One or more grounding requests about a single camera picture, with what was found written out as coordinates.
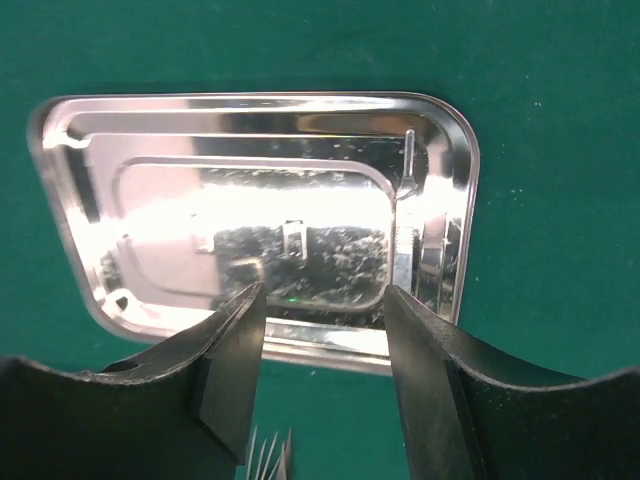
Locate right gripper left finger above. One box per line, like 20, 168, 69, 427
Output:
1, 284, 266, 479

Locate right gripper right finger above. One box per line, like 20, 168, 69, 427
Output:
384, 286, 639, 479

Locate steel forceps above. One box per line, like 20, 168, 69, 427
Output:
245, 427, 281, 480

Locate green surgical cloth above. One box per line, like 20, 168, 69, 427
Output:
0, 0, 640, 480

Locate stainless steel instrument tray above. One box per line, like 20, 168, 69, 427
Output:
27, 91, 480, 374

